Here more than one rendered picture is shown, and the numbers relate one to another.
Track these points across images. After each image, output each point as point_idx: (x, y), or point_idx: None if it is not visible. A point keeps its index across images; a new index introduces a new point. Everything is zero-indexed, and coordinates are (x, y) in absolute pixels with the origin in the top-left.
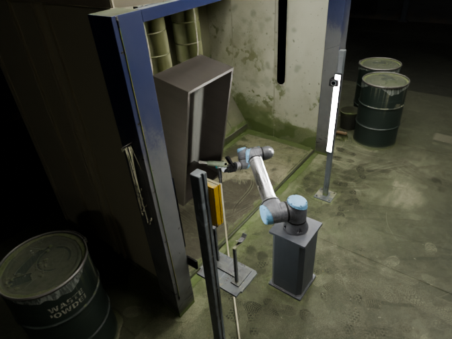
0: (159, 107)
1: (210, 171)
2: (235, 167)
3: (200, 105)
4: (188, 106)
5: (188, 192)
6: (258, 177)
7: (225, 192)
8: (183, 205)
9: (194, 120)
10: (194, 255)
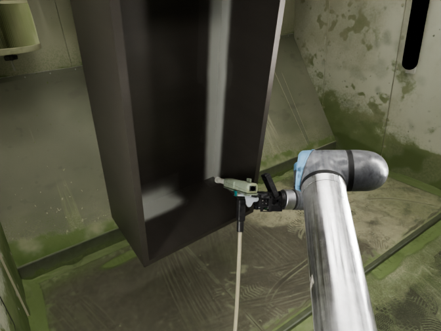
0: (76, 2)
1: (236, 201)
2: (281, 201)
3: (223, 54)
4: None
5: (172, 236)
6: (319, 247)
7: (268, 249)
8: (145, 265)
9: (210, 90)
10: None
